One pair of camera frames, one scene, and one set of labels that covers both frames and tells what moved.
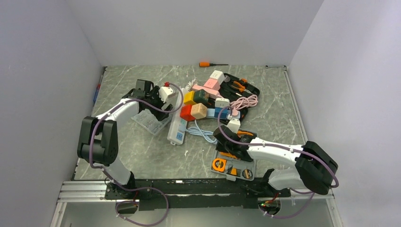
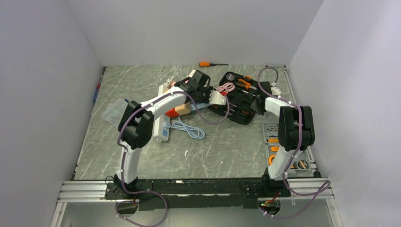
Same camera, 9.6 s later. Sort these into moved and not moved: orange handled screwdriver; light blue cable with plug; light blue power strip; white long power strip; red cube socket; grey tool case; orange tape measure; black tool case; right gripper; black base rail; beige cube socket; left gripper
Moved: right gripper; white long power strip; light blue cable with plug; left gripper; red cube socket; black tool case; light blue power strip; orange tape measure; beige cube socket; grey tool case
Not moved: black base rail; orange handled screwdriver
